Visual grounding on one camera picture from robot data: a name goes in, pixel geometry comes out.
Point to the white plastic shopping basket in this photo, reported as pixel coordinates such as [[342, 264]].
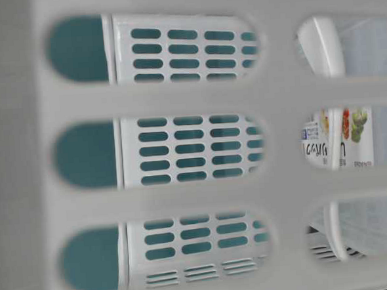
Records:
[[39, 211]]

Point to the white chinese spoon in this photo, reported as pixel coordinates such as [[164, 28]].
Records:
[[318, 37]]

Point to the clear plastic food container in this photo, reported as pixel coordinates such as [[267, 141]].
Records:
[[351, 137]]

